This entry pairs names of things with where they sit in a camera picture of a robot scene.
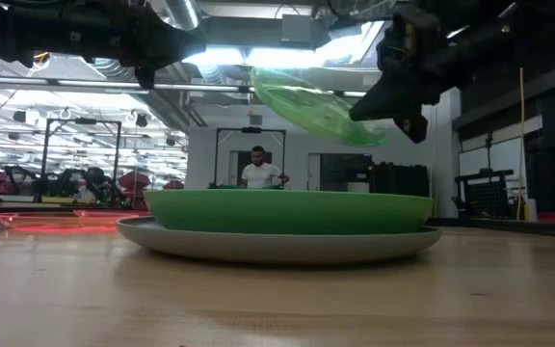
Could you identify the red storage bin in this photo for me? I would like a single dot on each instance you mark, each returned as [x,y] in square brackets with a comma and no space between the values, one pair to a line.
[551,217]

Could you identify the person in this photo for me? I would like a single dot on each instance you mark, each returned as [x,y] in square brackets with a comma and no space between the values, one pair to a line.
[260,176]

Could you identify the transparent green plastic plate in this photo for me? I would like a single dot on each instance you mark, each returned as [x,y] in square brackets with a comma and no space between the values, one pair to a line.
[306,106]

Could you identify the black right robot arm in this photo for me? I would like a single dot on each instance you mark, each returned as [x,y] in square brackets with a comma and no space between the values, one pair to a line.
[499,43]

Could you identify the grey electrical box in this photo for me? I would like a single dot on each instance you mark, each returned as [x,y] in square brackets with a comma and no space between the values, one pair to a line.
[297,29]

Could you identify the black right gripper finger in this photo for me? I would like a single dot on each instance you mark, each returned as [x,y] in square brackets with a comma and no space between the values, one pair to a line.
[412,127]
[388,101]

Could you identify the silver ventilation duct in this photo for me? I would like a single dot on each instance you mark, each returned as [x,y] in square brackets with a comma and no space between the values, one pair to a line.
[181,12]

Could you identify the long ceiling light bar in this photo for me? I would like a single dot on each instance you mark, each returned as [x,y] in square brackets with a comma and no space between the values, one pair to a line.
[89,83]

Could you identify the transparent red plastic plate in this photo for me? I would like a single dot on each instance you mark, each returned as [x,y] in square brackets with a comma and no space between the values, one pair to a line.
[56,221]

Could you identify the orange plastic plate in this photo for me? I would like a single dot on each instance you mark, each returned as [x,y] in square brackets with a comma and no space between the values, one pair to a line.
[118,212]

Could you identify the black cabinet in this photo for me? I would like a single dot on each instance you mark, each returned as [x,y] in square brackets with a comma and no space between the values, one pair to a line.
[398,179]

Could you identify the grey plastic plate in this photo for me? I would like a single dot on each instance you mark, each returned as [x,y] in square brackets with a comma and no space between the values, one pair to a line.
[277,248]

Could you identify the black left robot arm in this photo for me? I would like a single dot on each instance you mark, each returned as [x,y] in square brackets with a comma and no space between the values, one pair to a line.
[41,29]

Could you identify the green bowl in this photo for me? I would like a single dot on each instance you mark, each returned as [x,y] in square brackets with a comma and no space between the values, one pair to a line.
[287,212]

